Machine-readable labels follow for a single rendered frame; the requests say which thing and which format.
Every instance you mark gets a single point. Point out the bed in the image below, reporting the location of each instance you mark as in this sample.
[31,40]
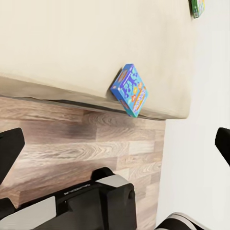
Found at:
[70,53]

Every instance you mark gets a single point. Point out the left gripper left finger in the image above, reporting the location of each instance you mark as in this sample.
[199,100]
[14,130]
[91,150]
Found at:
[11,144]

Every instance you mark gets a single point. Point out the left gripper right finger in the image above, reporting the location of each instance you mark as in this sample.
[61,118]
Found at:
[222,143]

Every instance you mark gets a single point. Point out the board game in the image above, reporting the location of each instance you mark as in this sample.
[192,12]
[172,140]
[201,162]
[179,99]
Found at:
[198,7]
[129,90]

